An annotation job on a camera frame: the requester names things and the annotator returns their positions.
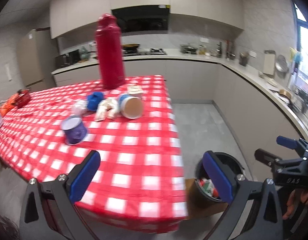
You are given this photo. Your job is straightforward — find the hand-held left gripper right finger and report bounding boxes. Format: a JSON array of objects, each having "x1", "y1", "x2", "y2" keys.
[{"x1": 202, "y1": 151, "x2": 284, "y2": 240}]

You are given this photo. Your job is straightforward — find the dark wok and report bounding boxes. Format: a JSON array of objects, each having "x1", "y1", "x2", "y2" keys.
[{"x1": 122, "y1": 43, "x2": 141, "y2": 52}]

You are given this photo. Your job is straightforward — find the white cloth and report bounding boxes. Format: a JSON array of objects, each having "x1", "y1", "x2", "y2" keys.
[{"x1": 94, "y1": 98, "x2": 121, "y2": 122}]

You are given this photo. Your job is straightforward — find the steel pan with lid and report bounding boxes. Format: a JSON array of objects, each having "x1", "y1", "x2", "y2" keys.
[{"x1": 180, "y1": 44, "x2": 198, "y2": 55}]

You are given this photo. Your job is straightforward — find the purple cup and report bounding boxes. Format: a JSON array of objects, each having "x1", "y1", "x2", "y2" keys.
[{"x1": 60, "y1": 115, "x2": 89, "y2": 145}]

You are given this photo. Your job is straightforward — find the orange crumpled wrapper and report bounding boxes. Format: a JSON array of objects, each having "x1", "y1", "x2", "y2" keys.
[{"x1": 0, "y1": 95, "x2": 20, "y2": 117}]

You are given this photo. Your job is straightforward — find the red thermos flask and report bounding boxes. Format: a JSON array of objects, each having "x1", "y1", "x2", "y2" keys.
[{"x1": 95, "y1": 14, "x2": 126, "y2": 90}]

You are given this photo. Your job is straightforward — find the black plastic bucket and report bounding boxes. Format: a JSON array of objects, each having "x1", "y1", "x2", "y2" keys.
[{"x1": 194, "y1": 152, "x2": 244, "y2": 203}]

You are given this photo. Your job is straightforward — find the green white carton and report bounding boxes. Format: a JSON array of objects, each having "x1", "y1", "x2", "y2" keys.
[{"x1": 200, "y1": 179, "x2": 214, "y2": 195}]

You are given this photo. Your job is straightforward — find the black gas stove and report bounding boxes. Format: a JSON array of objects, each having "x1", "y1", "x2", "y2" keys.
[{"x1": 123, "y1": 48, "x2": 167, "y2": 56}]

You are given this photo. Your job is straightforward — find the red white card box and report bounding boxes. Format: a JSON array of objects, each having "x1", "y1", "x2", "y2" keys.
[{"x1": 126, "y1": 84, "x2": 144, "y2": 100}]

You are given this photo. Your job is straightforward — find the clear plastic bag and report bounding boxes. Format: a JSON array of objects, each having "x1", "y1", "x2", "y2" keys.
[{"x1": 71, "y1": 99, "x2": 89, "y2": 117}]

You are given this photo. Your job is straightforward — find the steel colander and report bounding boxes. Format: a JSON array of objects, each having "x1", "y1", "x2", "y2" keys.
[{"x1": 275, "y1": 54, "x2": 288, "y2": 73}]

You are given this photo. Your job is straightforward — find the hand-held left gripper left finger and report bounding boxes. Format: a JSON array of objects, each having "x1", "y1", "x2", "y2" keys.
[{"x1": 19, "y1": 150, "x2": 101, "y2": 240}]

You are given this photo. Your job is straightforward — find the beige refrigerator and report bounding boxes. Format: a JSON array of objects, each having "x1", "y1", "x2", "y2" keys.
[{"x1": 16, "y1": 29, "x2": 57, "y2": 90}]

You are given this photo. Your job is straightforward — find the dark utensil holder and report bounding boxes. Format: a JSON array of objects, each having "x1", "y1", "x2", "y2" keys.
[{"x1": 239, "y1": 51, "x2": 249, "y2": 67}]

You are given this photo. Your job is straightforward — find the white cutting board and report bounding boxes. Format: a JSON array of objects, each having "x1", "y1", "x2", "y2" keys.
[{"x1": 263, "y1": 50, "x2": 276, "y2": 76}]

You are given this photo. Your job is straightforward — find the round wooden bowl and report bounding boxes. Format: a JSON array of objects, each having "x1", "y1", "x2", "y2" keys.
[{"x1": 279, "y1": 89, "x2": 293, "y2": 100}]

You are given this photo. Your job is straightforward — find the beige kitchen counter cabinets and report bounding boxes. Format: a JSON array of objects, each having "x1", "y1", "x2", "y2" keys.
[{"x1": 51, "y1": 52, "x2": 308, "y2": 143}]

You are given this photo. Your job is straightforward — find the knife rack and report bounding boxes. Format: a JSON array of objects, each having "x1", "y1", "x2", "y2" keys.
[{"x1": 226, "y1": 40, "x2": 236, "y2": 60}]

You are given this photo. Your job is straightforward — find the kitchen window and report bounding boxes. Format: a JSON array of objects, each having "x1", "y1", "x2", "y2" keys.
[{"x1": 292, "y1": 2, "x2": 308, "y2": 98}]

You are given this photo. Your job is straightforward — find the small red basket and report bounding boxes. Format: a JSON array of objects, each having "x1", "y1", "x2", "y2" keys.
[{"x1": 15, "y1": 89, "x2": 31, "y2": 109}]

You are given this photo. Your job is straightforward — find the black microwave oven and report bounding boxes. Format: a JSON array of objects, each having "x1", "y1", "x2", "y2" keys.
[{"x1": 55, "y1": 49, "x2": 81, "y2": 68}]

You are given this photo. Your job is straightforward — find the black range hood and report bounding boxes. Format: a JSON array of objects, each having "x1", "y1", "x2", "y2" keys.
[{"x1": 111, "y1": 4, "x2": 170, "y2": 33}]

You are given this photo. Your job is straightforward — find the person's right hand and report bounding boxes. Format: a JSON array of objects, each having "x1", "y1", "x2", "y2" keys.
[{"x1": 282, "y1": 188, "x2": 308, "y2": 220}]

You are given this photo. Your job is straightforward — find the red checkered tablecloth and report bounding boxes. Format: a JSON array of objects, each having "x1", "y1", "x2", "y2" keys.
[{"x1": 0, "y1": 74, "x2": 189, "y2": 233}]

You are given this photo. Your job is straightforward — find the blue white paper cup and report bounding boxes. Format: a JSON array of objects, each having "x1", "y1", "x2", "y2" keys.
[{"x1": 118, "y1": 93, "x2": 144, "y2": 119}]

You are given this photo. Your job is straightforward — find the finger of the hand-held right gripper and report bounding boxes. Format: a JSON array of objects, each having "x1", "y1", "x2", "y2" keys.
[
  {"x1": 277, "y1": 135, "x2": 308, "y2": 155},
  {"x1": 254, "y1": 149, "x2": 306, "y2": 173}
]

